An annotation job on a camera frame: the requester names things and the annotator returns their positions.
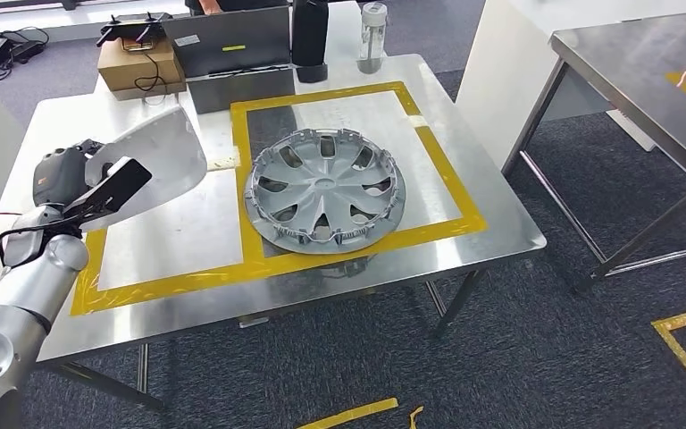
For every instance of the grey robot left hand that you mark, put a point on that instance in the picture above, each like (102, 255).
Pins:
(59, 177)

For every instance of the person's hand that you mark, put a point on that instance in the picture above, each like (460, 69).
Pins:
(211, 6)

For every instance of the white plastic body panel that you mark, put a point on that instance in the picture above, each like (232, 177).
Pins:
(165, 154)

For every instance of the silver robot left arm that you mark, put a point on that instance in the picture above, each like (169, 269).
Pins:
(17, 308)

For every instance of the stainless steel workbench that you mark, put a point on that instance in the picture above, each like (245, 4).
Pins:
(171, 243)

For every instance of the yellow workbench tape outline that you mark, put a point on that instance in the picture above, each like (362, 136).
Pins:
(239, 177)

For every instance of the grey laptop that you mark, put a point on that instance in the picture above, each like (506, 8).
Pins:
(230, 59)

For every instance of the black bottle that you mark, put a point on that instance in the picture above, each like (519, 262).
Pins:
(310, 35)

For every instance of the brown cardboard box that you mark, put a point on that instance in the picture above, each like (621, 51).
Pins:
(130, 71)

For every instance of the clear plastic bottle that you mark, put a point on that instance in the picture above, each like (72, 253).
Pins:
(372, 41)

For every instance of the silver wheel hubcap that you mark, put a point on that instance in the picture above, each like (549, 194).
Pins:
(319, 189)

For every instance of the stainless steel table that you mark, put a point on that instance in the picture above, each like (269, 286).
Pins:
(633, 71)

